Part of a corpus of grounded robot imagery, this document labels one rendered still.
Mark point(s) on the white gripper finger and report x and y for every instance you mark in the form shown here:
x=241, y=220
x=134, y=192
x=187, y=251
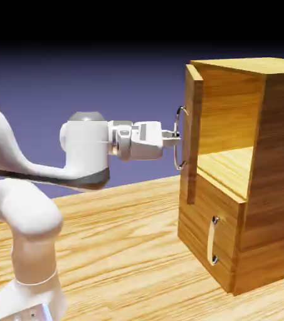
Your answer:
x=169, y=142
x=168, y=133

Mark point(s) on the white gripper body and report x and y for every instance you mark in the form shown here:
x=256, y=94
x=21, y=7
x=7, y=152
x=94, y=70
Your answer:
x=146, y=143

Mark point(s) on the wooden cabinet door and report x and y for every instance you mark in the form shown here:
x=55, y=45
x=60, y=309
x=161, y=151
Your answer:
x=193, y=130
x=207, y=225

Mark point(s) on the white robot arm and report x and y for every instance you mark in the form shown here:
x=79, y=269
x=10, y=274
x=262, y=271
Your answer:
x=84, y=148

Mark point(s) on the light wood cabinet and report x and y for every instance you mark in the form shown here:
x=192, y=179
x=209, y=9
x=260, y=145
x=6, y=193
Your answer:
x=257, y=175

